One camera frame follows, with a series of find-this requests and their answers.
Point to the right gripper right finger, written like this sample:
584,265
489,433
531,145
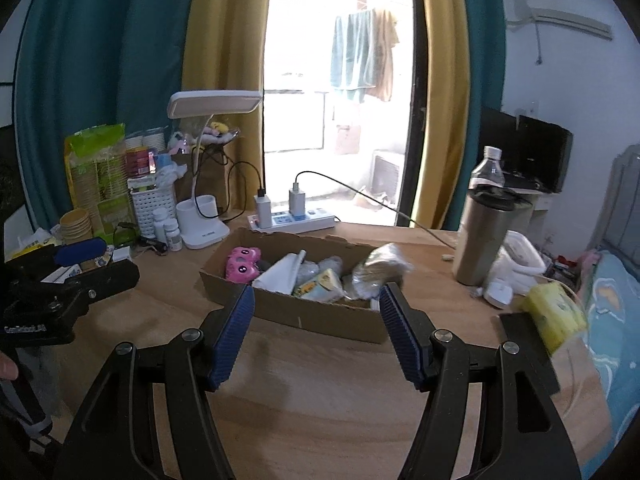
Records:
520,433

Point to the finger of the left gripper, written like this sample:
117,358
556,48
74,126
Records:
106,281
77,253

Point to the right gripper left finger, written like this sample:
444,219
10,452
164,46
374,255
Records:
114,434

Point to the pink plush toy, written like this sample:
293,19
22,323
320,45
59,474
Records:
242,265

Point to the white paper towel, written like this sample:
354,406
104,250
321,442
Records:
281,277

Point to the clear bubble wrap wad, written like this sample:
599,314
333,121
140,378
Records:
309,269

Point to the stack of paper cups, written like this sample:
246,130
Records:
75,226

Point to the white pill bottle small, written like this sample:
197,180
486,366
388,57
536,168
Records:
173,235

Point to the white perforated basket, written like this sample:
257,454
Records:
146,201

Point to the white pill bottle large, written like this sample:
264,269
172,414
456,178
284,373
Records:
160,216

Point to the green snack bag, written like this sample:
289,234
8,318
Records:
95,166

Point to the red tin can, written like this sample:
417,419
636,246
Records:
139,162

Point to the yellow tissue pack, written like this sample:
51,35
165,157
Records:
557,316

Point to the white charger left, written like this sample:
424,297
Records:
263,209

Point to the white charger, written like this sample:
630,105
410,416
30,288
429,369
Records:
296,202
263,209

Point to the brown cardboard box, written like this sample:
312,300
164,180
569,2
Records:
355,320

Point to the teal curtain left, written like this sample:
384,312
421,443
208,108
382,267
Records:
86,63

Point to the teal curtain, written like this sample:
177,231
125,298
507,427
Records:
86,63
487,55

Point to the white charger right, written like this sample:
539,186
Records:
296,202

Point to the white power strip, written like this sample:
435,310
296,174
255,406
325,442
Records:
282,221

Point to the steel thermos tumbler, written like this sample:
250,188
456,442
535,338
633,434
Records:
487,215

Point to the grey padded headboard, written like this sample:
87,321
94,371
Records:
618,224

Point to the yellow curtain left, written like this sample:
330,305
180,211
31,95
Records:
225,48

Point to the yellow curtain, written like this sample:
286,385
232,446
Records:
225,48
447,109

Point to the clear water bottle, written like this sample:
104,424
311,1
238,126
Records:
489,171

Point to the black monitor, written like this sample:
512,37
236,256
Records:
535,154

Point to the yellow curtain right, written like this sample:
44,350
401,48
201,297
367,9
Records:
447,109

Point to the white air conditioner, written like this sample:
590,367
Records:
526,14

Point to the teal curtain right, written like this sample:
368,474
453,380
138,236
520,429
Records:
487,55

